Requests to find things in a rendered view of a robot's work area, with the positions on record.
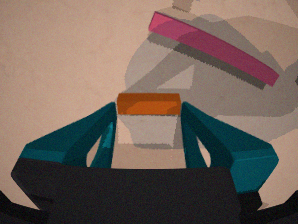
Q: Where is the orange rod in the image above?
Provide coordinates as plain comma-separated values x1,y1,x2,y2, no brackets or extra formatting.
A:
117,93,181,115

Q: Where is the pink rod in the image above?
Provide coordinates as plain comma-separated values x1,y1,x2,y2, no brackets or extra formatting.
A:
149,11,279,87

